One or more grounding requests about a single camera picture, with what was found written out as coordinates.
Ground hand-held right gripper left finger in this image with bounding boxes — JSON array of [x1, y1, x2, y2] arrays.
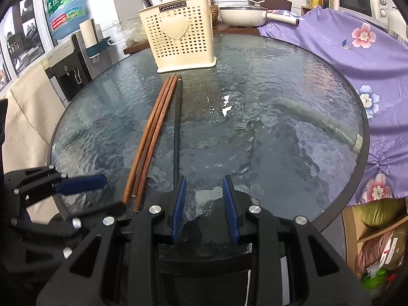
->
[[36, 175, 187, 306]]

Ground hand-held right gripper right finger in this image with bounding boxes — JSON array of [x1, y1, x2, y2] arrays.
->
[[222, 175, 373, 306]]

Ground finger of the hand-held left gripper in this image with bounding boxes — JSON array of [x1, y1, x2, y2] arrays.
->
[[5, 165, 108, 199], [13, 201, 127, 230]]

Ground brown wooden chopstick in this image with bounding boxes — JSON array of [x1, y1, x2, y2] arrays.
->
[[133, 74, 177, 212], [122, 76, 171, 204]]

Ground black chopstick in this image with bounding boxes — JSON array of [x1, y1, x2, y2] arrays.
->
[[173, 75, 183, 185]]

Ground cream perforated utensil holder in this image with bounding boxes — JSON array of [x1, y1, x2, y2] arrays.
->
[[138, 0, 218, 73]]

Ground round glass table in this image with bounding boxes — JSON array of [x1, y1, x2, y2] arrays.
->
[[48, 32, 370, 271]]

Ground water dispenser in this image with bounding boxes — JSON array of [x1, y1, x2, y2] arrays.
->
[[45, 33, 96, 103]]

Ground light wooden shelf unit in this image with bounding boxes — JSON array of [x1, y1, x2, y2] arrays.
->
[[341, 198, 408, 290]]

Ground teal paper towel holder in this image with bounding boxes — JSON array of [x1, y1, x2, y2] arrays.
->
[[85, 36, 112, 62]]

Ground olive green bag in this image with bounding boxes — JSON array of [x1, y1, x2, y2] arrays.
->
[[360, 199, 408, 228]]

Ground reddish plastic bag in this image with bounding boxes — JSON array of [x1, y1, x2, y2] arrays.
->
[[355, 229, 408, 275]]

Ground white paper towel roll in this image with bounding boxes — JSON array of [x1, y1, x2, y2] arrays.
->
[[79, 19, 98, 50]]

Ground clear plastic bag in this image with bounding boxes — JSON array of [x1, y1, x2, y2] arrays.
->
[[108, 22, 147, 43]]

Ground bright green plastic bag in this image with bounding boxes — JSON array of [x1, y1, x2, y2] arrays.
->
[[362, 268, 399, 290]]

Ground blue water jug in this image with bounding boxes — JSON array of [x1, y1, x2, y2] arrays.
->
[[45, 0, 89, 40]]

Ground cream pan with glass lid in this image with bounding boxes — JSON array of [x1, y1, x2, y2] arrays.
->
[[219, 4, 301, 28]]

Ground purple floral cloth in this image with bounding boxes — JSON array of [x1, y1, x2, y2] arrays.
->
[[258, 6, 408, 208]]

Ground white microwave oven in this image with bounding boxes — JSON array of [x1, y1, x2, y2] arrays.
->
[[338, 0, 391, 23]]

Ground black-and-white wall photos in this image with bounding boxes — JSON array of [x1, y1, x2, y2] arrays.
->
[[0, 0, 48, 90]]

